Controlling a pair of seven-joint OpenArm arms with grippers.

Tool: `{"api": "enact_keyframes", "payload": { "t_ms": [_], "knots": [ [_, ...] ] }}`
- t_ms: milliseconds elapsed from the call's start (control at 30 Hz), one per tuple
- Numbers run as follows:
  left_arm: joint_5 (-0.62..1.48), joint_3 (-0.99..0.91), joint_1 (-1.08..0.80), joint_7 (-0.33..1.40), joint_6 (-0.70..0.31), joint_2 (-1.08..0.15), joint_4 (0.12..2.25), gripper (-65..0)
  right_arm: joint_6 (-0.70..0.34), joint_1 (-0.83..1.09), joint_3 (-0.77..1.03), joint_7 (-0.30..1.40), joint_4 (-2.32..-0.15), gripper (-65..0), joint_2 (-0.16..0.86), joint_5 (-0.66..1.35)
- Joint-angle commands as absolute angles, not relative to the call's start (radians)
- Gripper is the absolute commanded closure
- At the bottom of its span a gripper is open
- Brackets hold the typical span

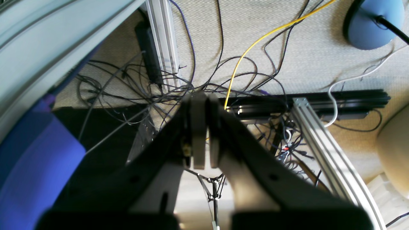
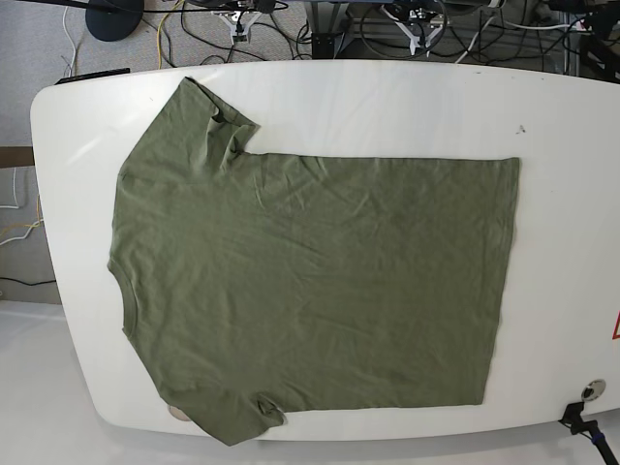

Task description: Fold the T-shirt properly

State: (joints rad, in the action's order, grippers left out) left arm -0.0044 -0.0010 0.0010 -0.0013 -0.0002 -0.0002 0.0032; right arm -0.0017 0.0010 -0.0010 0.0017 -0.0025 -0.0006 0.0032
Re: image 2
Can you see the olive green T-shirt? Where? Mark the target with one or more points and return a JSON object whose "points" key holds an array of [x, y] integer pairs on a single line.
{"points": [[258, 285]]}

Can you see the left table grommet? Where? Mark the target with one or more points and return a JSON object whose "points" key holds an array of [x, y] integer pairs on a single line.
{"points": [[178, 414]]}

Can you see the table grommet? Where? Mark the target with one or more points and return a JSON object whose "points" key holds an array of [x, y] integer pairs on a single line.
{"points": [[593, 390], [178, 414]]}

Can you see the black bar at table edge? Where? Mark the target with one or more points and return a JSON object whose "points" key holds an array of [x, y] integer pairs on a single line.
{"points": [[102, 74]]}

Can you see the black round stand base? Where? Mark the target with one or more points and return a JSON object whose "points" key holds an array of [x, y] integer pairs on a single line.
{"points": [[112, 21]]}

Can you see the red warning sticker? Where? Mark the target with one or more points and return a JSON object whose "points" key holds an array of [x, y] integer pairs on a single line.
{"points": [[616, 330]]}

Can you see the right table grommet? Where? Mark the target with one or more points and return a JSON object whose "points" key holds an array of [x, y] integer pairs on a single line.
{"points": [[593, 390]]}

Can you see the aluminium frame leg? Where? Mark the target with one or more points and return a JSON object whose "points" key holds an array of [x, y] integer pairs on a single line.
{"points": [[329, 25]]}

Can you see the black clamp with cable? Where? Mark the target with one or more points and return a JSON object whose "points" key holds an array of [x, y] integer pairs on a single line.
{"points": [[572, 419]]}

